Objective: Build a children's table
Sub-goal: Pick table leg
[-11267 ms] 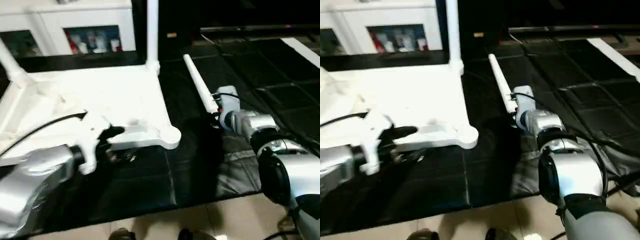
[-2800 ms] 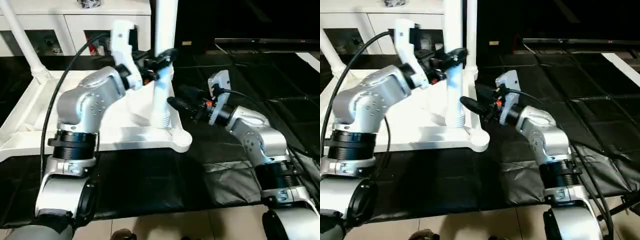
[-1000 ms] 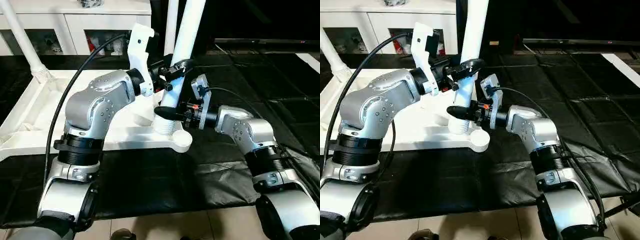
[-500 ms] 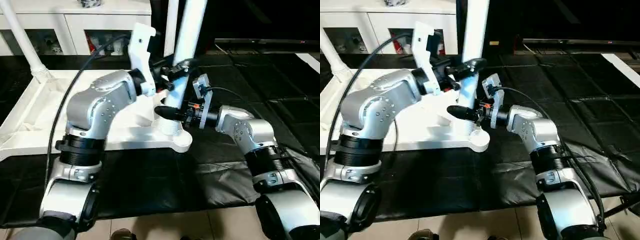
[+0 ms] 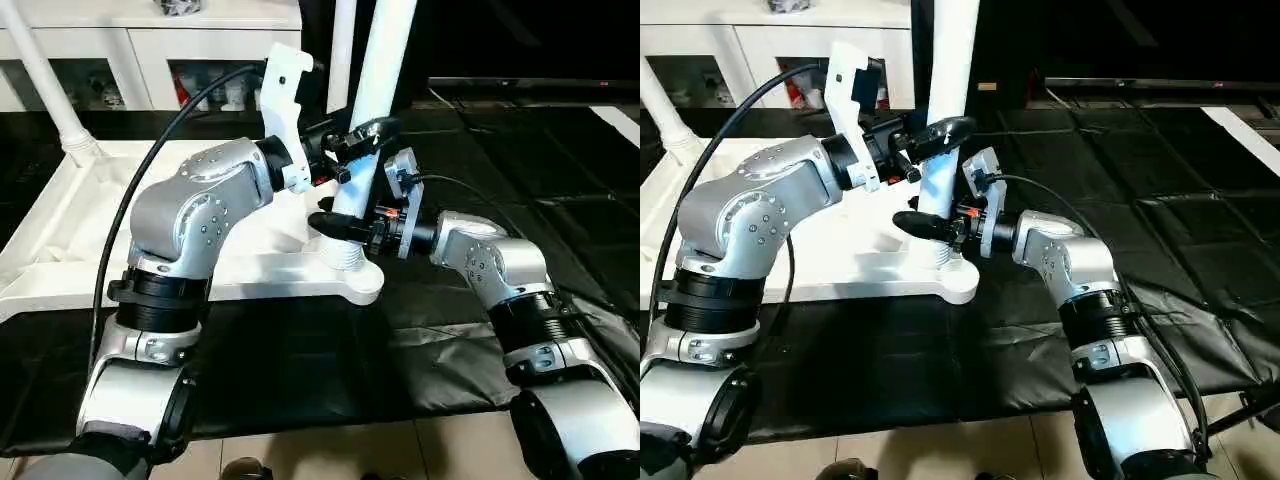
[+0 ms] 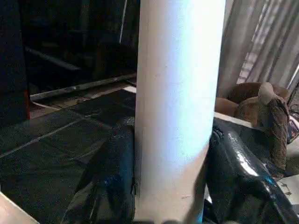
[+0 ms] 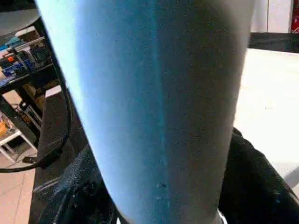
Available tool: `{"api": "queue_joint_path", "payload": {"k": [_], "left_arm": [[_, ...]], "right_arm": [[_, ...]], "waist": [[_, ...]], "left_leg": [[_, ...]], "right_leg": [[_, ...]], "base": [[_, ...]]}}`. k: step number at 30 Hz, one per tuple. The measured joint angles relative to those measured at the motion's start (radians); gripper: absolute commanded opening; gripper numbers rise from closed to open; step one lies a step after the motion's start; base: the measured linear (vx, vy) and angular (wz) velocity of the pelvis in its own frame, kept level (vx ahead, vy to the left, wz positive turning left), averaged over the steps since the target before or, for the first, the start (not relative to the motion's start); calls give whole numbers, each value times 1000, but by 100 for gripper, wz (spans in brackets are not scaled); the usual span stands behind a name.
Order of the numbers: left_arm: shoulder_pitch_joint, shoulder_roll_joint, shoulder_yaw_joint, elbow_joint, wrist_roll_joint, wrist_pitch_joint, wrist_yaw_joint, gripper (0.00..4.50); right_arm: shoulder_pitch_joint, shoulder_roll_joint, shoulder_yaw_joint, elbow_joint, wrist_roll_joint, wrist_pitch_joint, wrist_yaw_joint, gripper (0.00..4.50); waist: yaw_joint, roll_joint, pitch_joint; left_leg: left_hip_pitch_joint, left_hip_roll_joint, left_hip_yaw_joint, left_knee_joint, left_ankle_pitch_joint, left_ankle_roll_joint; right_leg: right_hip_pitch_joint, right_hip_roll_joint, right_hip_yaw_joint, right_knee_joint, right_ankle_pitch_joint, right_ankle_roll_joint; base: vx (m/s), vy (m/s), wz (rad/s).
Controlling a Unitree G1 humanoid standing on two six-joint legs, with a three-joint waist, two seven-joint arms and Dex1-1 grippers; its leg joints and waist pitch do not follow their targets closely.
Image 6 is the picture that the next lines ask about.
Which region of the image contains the black flat bar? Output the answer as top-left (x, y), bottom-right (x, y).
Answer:
top-left (30, 72), bottom-right (139, 102)

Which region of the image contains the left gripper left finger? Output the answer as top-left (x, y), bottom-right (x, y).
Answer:
top-left (61, 117), bottom-right (137, 224)

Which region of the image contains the grey curtain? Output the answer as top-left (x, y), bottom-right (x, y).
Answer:
top-left (216, 0), bottom-right (299, 99)

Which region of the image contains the white plastic table leg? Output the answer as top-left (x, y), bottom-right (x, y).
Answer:
top-left (133, 0), bottom-right (227, 224)

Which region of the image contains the brown armchair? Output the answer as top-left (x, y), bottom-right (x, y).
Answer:
top-left (215, 82), bottom-right (293, 171)

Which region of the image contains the black work mat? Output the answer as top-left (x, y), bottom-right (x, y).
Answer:
top-left (0, 89), bottom-right (139, 224)

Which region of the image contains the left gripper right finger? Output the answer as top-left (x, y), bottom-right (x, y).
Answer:
top-left (205, 118), bottom-right (299, 224)

